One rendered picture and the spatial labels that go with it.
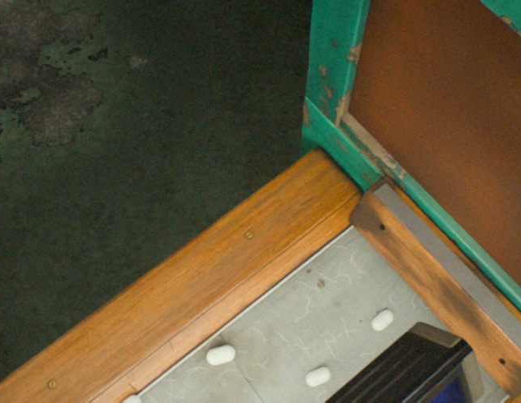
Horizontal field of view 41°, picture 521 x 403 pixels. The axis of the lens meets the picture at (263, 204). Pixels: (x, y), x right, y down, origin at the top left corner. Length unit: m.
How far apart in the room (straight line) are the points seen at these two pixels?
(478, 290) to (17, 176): 1.36
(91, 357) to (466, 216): 0.49
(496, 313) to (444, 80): 0.29
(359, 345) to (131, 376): 0.30
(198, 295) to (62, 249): 0.93
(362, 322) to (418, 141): 0.27
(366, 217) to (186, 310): 0.26
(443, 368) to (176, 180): 1.35
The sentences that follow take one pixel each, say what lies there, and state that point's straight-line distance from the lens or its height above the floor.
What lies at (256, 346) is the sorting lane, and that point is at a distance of 0.93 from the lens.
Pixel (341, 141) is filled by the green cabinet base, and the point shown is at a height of 0.82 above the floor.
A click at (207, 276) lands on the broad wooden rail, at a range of 0.93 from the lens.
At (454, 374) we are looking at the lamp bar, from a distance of 0.57.
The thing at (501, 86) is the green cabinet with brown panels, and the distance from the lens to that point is 0.65.
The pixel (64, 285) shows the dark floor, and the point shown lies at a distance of 1.79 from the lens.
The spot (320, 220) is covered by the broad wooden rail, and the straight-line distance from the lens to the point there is 0.96.
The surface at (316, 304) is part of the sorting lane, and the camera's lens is 0.94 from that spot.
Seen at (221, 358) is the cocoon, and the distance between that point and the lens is 0.91.
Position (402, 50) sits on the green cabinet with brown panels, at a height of 1.06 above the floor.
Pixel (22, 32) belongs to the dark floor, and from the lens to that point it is 2.18.
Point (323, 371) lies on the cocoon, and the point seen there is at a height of 0.76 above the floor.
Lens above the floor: 1.65
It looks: 67 degrees down
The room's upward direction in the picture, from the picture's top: 1 degrees counter-clockwise
